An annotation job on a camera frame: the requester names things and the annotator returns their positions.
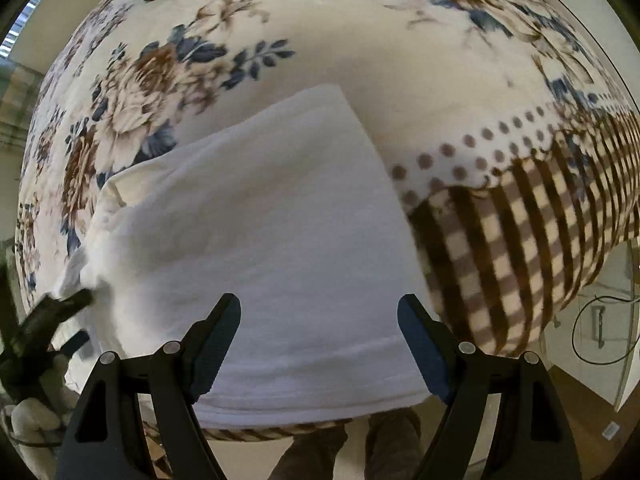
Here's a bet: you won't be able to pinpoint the black cable on floor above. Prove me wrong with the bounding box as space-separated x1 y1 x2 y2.
569 294 640 366

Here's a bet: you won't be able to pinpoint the left teal curtain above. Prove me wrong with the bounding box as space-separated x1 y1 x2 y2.
0 58 43 154

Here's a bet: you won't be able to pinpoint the floral bed blanket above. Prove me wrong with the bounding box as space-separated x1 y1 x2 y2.
14 0 640 443

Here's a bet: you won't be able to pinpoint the window with metal bars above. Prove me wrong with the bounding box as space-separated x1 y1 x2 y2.
0 0 41 58

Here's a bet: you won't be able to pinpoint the white pants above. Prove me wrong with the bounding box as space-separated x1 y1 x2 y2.
53 84 428 430

